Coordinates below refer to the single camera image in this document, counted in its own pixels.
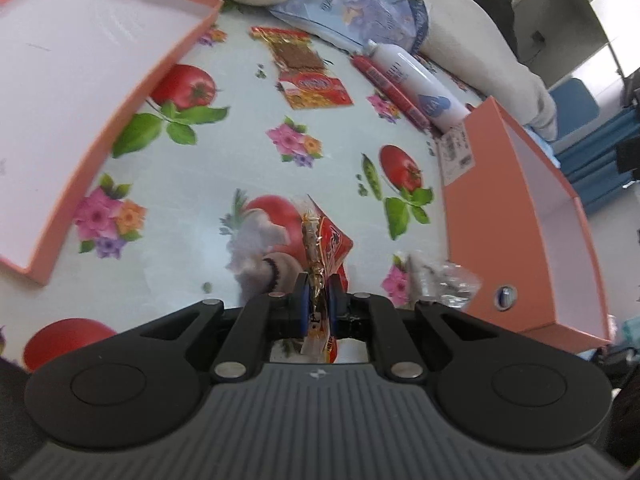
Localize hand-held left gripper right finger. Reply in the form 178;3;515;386
327;275;501;383

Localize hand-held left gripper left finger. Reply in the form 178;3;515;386
140;272;308;383

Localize red and clear snack packet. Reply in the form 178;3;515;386
299;194;354;363

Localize deep orange cardboard box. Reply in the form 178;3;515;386
442;96;613;356

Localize crumpled clear wrapper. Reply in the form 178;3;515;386
407;252;483;308

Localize red sausage stick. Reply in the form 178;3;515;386
352;55;431;131

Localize white bottle with blue drop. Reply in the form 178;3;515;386
362;39;468;133

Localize clear snack packet red label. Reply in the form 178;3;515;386
250;26;353;110

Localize grey duvet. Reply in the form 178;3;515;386
320;0;558;141

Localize light blue plastic bag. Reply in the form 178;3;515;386
270;0;431;56

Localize blue curtain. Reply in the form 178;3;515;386
555;110;640;216

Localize blue chair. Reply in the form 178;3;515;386
547;77;601;141

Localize shallow pink box lid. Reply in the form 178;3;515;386
0;0;225;286

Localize dark hanging clothes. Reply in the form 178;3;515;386
615;67;640;186

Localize grey wardrobe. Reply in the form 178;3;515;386
515;0;640;91

